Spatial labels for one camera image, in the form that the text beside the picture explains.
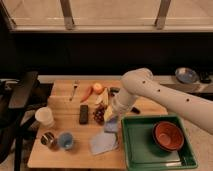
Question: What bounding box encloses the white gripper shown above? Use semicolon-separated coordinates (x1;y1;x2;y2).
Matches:
104;88;137;122

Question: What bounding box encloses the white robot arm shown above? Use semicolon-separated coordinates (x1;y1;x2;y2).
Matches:
104;68;213;135

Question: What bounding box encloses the green plastic tray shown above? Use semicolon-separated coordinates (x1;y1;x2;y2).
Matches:
121;115;198;171

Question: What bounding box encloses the bunch of dark grapes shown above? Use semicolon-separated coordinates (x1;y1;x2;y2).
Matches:
93;105;106;125

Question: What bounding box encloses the yellow banana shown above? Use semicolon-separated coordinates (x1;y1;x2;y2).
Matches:
95;88;109;106

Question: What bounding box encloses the black remote control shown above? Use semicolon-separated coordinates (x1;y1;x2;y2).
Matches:
79;105;89;124

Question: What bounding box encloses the red yellow apple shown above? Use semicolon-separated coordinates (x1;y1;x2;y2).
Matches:
93;83;104;94

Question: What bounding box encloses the grey folded cloth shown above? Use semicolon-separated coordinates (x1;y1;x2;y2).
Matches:
90;131;118;155

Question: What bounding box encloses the orange carrot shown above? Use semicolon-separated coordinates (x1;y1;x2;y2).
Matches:
80;86;93;103

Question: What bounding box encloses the silver fork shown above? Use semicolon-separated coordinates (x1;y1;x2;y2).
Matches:
69;80;79;101

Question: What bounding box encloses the blue glass cup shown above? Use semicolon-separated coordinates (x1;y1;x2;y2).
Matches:
57;132;74;150

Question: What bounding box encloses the brass metal can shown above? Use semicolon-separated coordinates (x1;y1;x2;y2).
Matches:
40;132;58;151

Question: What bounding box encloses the white paper cup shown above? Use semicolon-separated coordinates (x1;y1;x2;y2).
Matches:
35;107;54;126

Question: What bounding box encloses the orange bowl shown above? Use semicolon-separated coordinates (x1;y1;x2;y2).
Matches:
152;121;184;152

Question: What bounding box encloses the grey plate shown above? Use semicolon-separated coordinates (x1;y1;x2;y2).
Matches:
175;67;198;84

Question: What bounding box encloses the black office chair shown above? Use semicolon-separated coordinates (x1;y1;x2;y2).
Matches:
0;71;46;171

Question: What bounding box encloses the small black object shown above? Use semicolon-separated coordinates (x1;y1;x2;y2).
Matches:
199;72;212;84

